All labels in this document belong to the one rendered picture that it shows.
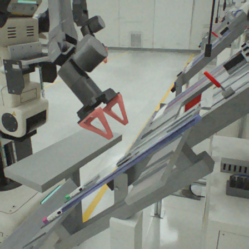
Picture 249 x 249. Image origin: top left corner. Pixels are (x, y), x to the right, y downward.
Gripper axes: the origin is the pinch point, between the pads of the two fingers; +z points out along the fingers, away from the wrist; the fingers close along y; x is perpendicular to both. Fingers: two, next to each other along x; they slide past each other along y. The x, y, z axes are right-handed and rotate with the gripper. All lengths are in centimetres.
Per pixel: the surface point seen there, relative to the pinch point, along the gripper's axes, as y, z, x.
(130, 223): -13.0, 17.4, 4.8
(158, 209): 88, 60, 71
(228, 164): 52, 42, 2
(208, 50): 46, 0, -20
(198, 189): 127, 77, 59
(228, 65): 56, 9, -21
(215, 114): 20.0, 14.8, -15.2
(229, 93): 23.2, 12.5, -21.1
